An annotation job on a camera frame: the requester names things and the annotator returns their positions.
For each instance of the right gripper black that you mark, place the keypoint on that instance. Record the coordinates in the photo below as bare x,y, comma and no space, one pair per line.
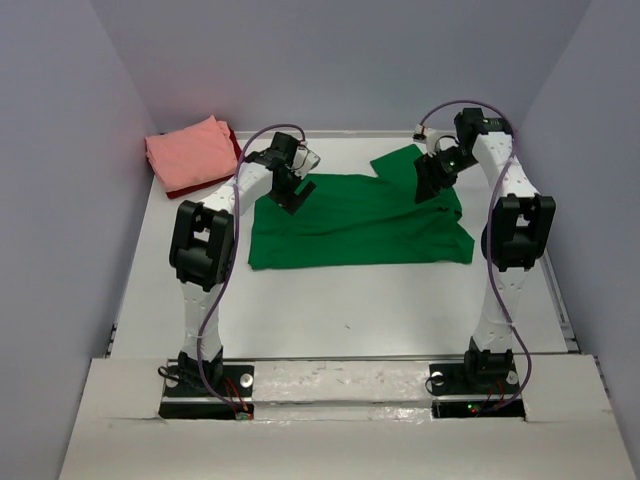
429,179

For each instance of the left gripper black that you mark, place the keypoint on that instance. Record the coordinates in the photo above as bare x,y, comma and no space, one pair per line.
290,202

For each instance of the green t shirt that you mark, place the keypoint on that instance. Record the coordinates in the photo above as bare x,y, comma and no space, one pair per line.
357,219

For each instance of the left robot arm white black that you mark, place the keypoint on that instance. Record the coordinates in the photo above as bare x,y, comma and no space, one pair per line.
205,241

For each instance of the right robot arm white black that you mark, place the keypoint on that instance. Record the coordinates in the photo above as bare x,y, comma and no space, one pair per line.
514,238

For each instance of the pink folded t shirt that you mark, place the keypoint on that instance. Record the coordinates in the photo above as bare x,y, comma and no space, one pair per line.
193,158

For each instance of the white cardboard front cover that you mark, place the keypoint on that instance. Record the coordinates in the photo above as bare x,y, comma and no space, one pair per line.
346,420

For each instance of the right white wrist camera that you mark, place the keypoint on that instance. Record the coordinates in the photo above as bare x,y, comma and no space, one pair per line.
428,137

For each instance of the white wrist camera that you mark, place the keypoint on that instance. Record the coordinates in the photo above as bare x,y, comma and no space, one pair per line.
305,160
428,137

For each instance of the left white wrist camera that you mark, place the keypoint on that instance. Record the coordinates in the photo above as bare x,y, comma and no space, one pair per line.
305,160

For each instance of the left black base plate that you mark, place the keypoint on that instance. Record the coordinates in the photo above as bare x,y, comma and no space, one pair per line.
185,399

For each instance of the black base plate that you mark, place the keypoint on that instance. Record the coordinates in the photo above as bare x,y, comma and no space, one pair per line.
457,396
185,399

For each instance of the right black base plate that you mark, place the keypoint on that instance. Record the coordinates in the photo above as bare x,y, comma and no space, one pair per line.
457,396

